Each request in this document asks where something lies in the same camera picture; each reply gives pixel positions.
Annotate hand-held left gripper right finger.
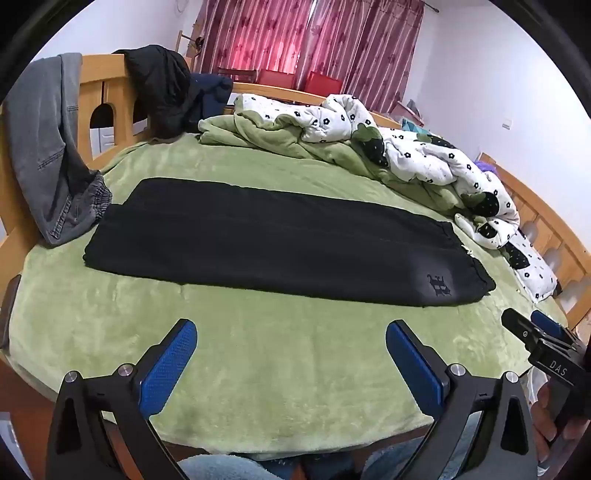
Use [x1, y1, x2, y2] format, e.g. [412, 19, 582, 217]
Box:
[385, 319, 539, 480]

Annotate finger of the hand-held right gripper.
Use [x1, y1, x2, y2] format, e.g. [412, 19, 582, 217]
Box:
[531, 310, 580, 346]
[501, 308, 539, 347]

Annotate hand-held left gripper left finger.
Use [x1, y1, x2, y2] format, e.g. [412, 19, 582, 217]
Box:
[45, 318, 198, 480]

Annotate black pants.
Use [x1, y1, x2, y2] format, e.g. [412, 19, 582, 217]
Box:
[83, 178, 497, 309]

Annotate person's right hand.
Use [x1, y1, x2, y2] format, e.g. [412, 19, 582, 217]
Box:
[531, 382, 566, 464]

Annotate green fleece blanket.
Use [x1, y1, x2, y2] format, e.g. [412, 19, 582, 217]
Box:
[9, 134, 568, 462]

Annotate white floral quilt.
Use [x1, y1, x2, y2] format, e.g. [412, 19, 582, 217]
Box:
[198, 92, 559, 302]

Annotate white cabinet door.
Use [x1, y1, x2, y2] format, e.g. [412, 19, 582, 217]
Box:
[90, 126, 114, 160]

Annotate grey jeans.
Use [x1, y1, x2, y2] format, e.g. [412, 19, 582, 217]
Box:
[4, 52, 113, 245]

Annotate navy blue garment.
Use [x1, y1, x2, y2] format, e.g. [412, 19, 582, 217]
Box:
[185, 73, 234, 132]

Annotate black jacket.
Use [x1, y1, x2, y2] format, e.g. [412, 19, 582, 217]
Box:
[112, 45, 204, 139]

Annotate red chair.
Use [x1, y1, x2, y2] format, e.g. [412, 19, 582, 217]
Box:
[259, 68, 296, 89]
[307, 71, 345, 96]

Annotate red patterned curtains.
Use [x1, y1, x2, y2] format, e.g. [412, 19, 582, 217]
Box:
[194, 0, 426, 114]

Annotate wooden bed frame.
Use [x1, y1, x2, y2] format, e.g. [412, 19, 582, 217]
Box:
[0, 53, 591, 361]

